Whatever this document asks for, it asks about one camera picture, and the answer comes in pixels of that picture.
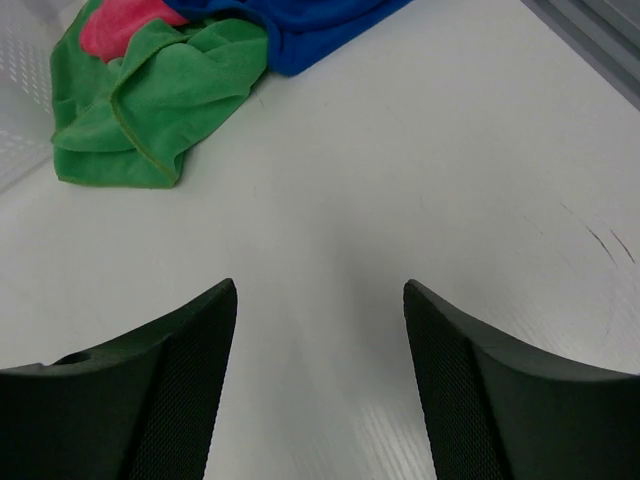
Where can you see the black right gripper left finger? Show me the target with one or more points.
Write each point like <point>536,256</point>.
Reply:
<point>140,406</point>

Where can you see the blue microfiber towel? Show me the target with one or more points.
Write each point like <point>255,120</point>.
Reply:
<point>300,33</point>

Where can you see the white plastic basket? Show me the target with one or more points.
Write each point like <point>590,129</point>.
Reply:
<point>29,32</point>

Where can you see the pink microfiber towel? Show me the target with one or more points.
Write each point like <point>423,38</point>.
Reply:
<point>109,28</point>

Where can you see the green microfiber towel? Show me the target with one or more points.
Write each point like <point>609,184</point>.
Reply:
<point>129,122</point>

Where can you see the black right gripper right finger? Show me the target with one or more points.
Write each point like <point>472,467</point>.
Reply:
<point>496,407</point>

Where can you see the aluminium frame post right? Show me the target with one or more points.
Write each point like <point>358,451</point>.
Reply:
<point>605,33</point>

